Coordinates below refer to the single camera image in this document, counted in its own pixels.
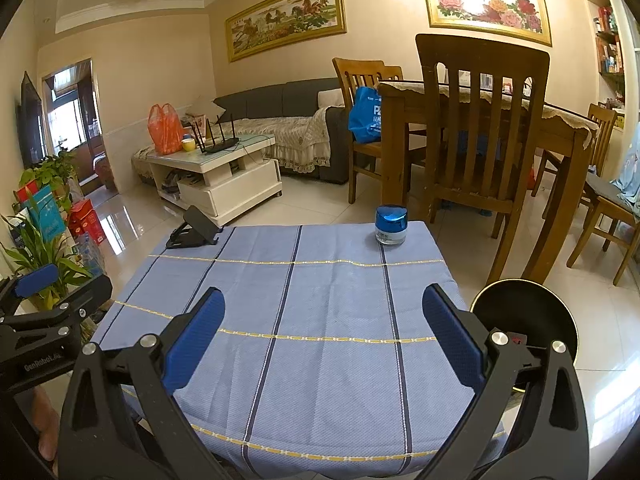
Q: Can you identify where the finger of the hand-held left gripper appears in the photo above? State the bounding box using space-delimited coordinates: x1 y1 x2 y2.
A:
0 262 61 317
0 274 114 348

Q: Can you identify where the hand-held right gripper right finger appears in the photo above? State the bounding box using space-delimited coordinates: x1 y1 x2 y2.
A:
415 282 591 480

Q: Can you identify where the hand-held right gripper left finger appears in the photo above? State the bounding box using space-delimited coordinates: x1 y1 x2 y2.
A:
57 287 226 480

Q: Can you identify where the black trash bin gold rim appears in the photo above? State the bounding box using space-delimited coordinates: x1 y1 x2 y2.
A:
470 279 581 396

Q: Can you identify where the person's left hand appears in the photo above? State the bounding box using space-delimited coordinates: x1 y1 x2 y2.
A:
22 386 62 462

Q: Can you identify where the lucky bamboo plant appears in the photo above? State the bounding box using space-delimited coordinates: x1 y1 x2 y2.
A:
0 195 96 311

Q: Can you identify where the pack of water bottles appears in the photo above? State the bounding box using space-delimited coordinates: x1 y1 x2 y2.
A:
75 232 109 277

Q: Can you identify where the teal gift box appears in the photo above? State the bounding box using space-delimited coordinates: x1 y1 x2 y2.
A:
27 185 67 241

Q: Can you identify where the red gift box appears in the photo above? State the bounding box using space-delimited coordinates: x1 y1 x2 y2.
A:
67 199 103 243

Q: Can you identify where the black phone stand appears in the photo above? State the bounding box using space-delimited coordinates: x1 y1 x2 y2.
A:
166 205 223 250

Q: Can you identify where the blue striped tablecloth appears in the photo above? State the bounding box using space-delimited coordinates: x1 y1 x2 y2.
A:
92 222 506 467

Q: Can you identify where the blue lid glass jar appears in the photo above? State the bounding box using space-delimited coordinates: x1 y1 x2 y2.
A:
374 205 408 247

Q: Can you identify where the white coffee table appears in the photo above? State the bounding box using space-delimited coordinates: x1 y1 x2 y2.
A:
146 134 283 228

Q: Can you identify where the black flat television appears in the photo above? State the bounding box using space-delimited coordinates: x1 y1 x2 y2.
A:
20 71 47 168

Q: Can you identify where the orange plastic bag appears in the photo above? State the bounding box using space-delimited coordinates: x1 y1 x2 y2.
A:
147 104 186 156

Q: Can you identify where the black wifi router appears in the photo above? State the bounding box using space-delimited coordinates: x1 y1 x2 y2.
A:
192 117 240 155

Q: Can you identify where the blue plastic stool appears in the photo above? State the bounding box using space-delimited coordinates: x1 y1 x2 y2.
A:
457 130 502 157

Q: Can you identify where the wooden chair grey cushion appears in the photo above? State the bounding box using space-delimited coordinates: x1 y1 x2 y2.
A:
567 172 640 287

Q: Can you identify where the wooden dining table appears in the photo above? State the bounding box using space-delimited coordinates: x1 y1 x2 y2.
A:
377 80 598 286

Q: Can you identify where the wooden slat back dining chair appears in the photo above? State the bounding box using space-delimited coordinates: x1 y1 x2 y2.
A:
415 34 551 286

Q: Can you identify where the beige lace sofa cover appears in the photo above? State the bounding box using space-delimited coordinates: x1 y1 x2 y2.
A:
132 105 347 181

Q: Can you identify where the blue shopping bag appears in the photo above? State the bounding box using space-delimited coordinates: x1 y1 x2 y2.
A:
348 86 386 143

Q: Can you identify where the light blue printed cloth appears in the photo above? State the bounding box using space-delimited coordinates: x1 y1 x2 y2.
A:
612 125 640 206

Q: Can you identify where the dark grey sofa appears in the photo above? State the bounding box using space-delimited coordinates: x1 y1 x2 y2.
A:
214 77 352 185

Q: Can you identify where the beige lace table cover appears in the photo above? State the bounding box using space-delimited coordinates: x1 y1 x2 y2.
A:
377 80 599 136

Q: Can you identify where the wall shelf with bottles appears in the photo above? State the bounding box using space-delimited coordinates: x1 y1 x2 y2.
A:
590 0 629 133

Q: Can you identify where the peony painting gold frame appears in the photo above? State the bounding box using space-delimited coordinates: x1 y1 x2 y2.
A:
420 0 553 47

